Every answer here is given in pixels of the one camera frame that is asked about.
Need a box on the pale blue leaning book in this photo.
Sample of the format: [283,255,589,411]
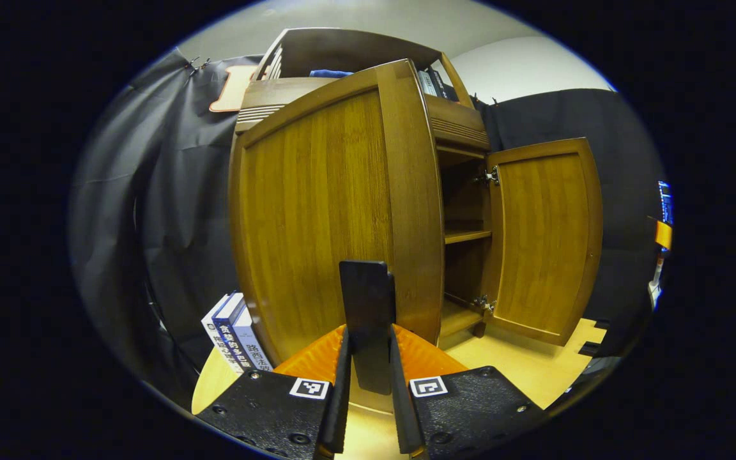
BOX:
[233,307,273,373]

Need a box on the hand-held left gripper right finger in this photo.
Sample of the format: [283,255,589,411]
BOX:
[389,323,546,460]

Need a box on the wooden shoe cabinet door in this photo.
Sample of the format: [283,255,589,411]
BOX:
[482,137,604,347]
[227,59,447,368]

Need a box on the black backdrop cloth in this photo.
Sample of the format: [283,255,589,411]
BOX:
[71,50,669,410]

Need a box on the blue orange white object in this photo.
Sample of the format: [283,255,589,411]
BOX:
[648,181,674,307]

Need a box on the wooden double-door shoe cabinet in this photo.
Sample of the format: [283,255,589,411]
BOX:
[227,27,494,352]

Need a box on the black door handle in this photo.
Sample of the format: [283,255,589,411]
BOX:
[339,260,397,395]

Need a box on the dark blue leaning book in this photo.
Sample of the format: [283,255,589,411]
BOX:
[213,293,257,372]

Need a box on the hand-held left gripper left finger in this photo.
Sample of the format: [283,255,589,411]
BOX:
[194,323,352,460]

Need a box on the wooden inner shelf board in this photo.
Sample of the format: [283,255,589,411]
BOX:
[445,230,493,245]

